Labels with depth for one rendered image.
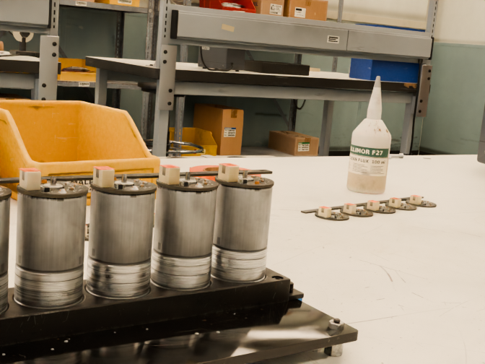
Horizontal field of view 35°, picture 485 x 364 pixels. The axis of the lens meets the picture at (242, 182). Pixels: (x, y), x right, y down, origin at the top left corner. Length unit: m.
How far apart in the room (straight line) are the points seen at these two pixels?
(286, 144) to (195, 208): 5.04
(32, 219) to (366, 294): 0.19
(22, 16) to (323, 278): 2.24
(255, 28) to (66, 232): 2.71
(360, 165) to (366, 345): 0.35
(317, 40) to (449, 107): 3.41
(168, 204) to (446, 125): 6.20
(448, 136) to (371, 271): 6.03
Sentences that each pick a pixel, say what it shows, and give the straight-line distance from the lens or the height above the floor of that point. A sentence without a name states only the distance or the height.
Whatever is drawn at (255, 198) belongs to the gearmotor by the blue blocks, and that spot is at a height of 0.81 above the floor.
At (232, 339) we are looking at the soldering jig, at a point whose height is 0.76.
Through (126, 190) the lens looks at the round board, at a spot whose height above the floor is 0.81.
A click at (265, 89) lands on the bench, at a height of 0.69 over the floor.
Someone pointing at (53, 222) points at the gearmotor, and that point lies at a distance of 0.27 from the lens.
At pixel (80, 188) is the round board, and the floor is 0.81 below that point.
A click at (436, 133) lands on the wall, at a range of 6.55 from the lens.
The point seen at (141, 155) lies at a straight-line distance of 0.58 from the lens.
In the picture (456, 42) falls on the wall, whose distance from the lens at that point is 6.47.
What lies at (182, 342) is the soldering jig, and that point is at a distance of 0.28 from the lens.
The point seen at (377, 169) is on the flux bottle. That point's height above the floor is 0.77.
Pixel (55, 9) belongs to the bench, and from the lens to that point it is 2.66.
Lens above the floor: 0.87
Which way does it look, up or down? 10 degrees down
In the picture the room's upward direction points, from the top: 5 degrees clockwise
